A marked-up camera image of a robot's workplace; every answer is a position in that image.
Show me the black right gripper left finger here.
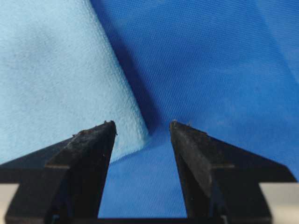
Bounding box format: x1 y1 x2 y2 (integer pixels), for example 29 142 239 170
0 121 117 224

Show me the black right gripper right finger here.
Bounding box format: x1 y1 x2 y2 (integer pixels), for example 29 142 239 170
170 121 298 224

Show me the light blue towel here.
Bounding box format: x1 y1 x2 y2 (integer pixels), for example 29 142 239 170
0 0 149 163

